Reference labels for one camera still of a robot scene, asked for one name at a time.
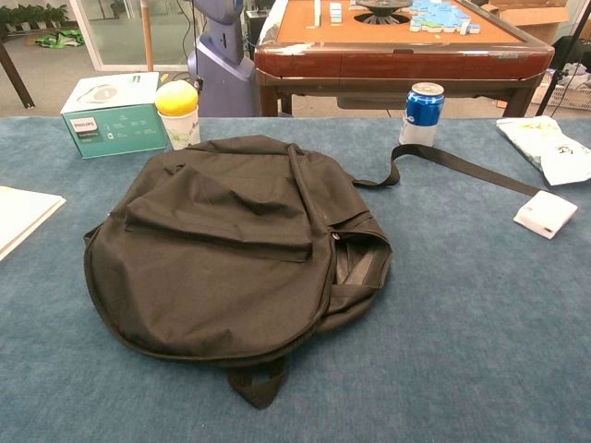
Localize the black fabric backpack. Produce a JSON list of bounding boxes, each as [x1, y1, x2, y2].
[[82, 133, 541, 411]]

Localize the white snack bag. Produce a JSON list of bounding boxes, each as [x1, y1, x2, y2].
[[496, 114, 591, 187]]

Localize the green plastic snack wrapper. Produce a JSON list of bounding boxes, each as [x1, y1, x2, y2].
[[35, 28, 86, 49]]

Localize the white paper cup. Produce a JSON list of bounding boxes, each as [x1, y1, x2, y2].
[[157, 104, 202, 151]]

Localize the blue soda can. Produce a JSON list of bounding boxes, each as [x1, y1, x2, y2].
[[398, 81, 446, 148]]

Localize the brown mahjong table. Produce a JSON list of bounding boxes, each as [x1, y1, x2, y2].
[[253, 0, 556, 118]]

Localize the blue table cloth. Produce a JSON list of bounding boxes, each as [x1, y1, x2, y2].
[[0, 114, 591, 443]]

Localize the teal Philips product box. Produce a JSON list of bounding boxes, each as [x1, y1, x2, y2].
[[59, 71, 169, 161]]

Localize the black mahjong table hub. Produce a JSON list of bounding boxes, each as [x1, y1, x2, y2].
[[354, 0, 413, 24]]

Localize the wooden pole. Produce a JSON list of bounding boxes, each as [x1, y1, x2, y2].
[[140, 0, 154, 73]]

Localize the small white box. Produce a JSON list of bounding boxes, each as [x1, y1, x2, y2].
[[512, 190, 579, 241]]

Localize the blue mahjong tile pile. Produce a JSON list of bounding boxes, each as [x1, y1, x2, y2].
[[408, 0, 481, 37]]

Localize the yellow and white booklet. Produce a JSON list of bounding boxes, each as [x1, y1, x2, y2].
[[0, 185, 67, 263]]

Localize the white plastic basket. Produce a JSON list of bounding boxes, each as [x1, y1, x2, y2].
[[530, 68, 591, 110]]

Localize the cardboard box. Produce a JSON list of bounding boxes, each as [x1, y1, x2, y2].
[[479, 0, 576, 45]]

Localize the dark table leg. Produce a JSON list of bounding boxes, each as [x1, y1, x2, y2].
[[0, 39, 36, 111]]

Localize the black tripod stand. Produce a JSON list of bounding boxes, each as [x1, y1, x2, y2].
[[535, 0, 591, 116]]

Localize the green potted plants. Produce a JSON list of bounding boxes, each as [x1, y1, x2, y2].
[[0, 4, 69, 34]]

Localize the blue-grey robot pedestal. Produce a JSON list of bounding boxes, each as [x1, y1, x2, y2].
[[187, 0, 259, 118]]

